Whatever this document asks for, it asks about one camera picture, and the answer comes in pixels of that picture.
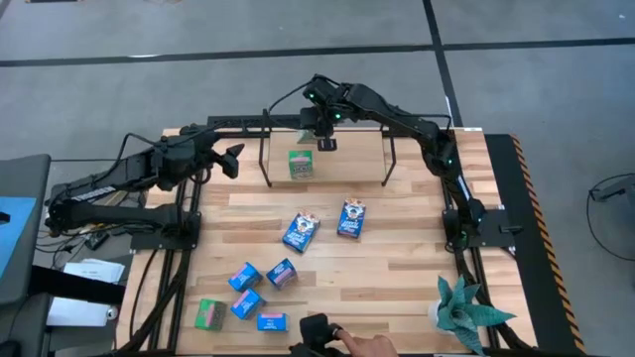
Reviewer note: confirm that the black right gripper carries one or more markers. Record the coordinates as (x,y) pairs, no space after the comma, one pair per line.
(317,124)

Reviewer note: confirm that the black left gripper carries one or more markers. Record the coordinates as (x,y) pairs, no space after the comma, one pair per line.
(208,151)

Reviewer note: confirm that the blue Frosted Flakes cereal box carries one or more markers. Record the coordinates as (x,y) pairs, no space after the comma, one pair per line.
(351,219)
(282,273)
(301,232)

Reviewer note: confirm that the blue Rice Krispies cereal box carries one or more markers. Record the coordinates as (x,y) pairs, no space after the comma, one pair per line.
(247,304)
(272,322)
(245,276)

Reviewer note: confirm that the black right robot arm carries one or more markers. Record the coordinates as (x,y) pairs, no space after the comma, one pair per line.
(397,116)

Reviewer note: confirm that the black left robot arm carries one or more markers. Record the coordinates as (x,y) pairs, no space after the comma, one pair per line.
(124,171)

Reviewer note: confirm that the wooden shelf black metal legs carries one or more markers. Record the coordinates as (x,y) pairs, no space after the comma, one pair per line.
(357,158)

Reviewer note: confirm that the black power adapter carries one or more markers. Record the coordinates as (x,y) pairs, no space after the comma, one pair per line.
(96,240)

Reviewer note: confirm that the white paper sheet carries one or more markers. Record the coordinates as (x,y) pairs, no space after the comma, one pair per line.
(94,272)
(74,312)

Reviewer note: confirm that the black handheld device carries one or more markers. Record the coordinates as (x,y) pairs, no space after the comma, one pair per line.
(317,329)

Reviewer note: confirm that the small white round object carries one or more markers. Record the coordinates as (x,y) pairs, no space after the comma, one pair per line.
(113,313)

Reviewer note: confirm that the grey chair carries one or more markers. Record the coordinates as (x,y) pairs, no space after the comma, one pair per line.
(25,178)

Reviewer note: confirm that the person's hand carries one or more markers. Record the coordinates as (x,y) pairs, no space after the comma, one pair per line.
(369,345)

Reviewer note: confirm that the blue pad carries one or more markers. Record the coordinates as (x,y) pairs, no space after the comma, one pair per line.
(15,228)

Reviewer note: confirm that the teal artificial plant white pot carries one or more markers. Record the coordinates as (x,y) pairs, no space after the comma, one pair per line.
(459,315)

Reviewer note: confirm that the black mat hazard stripe edge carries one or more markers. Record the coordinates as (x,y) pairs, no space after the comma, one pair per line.
(526,277)

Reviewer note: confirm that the grey floor object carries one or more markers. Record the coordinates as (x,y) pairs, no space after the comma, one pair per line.
(617,188)

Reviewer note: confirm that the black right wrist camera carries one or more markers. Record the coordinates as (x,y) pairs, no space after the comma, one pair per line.
(327,145)

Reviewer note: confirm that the black metal table frame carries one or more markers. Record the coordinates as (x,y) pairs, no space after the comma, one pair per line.
(149,243)

